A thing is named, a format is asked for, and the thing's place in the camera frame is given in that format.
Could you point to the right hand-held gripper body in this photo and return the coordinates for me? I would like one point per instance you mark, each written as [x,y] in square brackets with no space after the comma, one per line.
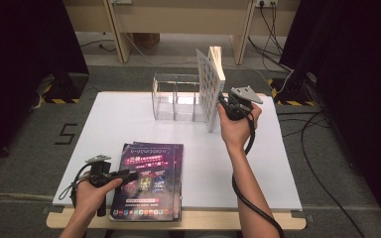
[239,105]

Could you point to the beige wooden desk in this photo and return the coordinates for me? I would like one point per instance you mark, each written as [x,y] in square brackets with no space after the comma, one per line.
[178,16]

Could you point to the person's left hand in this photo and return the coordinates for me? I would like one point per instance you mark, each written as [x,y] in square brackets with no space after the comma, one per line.
[91,200]

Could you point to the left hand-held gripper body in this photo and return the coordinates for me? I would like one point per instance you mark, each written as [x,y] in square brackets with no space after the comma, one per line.
[101,173]

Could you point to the white book with picture grid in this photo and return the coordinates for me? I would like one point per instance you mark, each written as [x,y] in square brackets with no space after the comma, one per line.
[208,89]

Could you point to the white wall socket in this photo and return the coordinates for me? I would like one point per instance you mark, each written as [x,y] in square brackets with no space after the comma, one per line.
[267,2]

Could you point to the clear acrylic book rack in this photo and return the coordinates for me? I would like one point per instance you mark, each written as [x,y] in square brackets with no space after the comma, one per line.
[165,99]

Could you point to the black stand base striped edge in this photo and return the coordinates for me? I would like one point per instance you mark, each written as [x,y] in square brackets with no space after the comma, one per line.
[66,87]
[291,91]

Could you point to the person's right hand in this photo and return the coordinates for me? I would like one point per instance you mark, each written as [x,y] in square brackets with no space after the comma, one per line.
[236,132]

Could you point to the black curtain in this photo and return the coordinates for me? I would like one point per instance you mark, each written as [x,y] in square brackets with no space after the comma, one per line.
[360,82]
[20,49]

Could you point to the wooden table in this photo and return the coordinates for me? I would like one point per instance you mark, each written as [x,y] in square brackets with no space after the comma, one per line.
[292,222]

